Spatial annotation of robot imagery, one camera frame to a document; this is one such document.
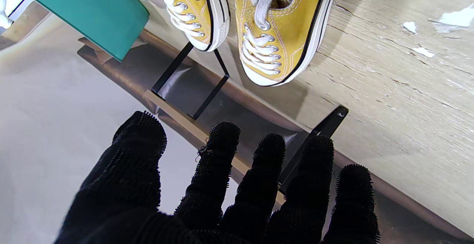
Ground small wooden stand black legs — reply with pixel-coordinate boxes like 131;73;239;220
144;42;348;207

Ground teal plastic basin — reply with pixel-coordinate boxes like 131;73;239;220
6;0;150;62

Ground yellow canvas sneaker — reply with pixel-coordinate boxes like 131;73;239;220
230;0;341;87
144;0;231;52

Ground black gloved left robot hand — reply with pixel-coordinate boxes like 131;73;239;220
54;111;381;244

